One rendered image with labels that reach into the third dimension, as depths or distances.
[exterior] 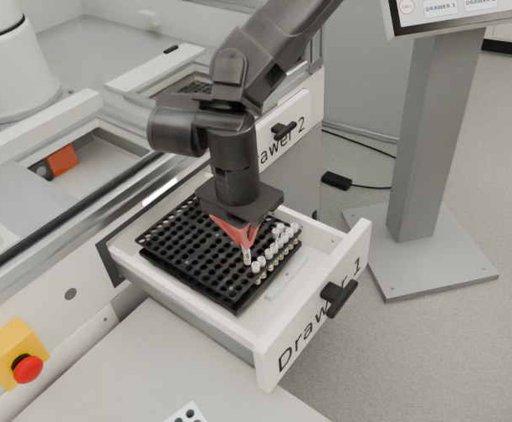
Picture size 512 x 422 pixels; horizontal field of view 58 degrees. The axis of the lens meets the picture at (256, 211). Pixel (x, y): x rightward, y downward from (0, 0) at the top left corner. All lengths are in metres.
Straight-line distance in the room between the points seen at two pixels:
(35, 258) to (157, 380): 0.27
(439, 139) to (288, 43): 1.22
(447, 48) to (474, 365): 1.01
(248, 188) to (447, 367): 1.27
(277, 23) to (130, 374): 0.58
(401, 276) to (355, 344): 0.34
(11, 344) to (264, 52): 0.51
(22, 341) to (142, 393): 0.20
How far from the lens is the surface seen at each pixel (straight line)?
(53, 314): 0.81
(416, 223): 1.93
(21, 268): 0.73
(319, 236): 0.80
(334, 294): 0.67
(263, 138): 1.00
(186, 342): 0.83
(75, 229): 0.74
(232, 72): 0.51
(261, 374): 0.65
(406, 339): 1.74
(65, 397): 0.84
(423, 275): 1.89
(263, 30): 0.53
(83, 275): 0.80
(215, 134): 0.51
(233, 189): 0.55
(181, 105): 0.56
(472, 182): 2.43
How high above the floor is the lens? 1.44
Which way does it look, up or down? 42 degrees down
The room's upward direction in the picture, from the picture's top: 6 degrees counter-clockwise
